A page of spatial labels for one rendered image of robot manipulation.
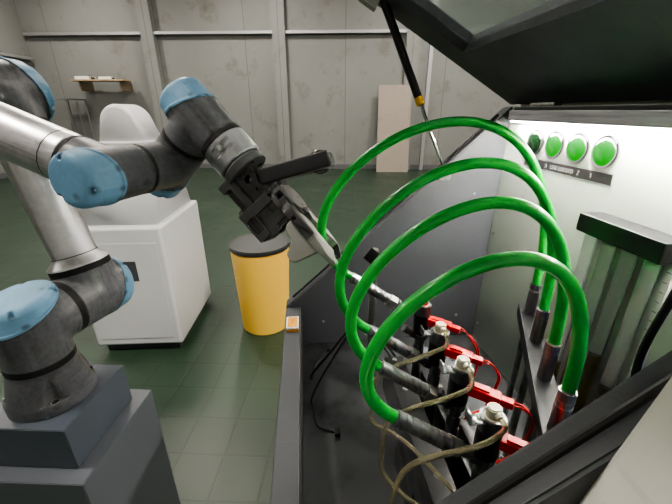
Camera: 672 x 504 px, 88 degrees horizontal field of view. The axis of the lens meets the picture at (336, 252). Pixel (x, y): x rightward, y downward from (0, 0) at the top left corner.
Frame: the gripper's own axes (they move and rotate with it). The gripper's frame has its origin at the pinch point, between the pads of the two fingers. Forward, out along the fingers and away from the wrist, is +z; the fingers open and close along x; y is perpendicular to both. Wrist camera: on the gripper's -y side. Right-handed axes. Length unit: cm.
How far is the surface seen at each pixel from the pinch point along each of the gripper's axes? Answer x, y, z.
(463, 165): 7.9, -21.1, 2.0
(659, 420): 30.5, -15.4, 21.3
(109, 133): -408, 221, -325
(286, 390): -4.9, 25.9, 13.8
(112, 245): -120, 120, -82
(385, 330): 23.0, -3.6, 7.8
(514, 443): 17.9, -4.7, 27.7
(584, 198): -11.9, -36.5, 21.4
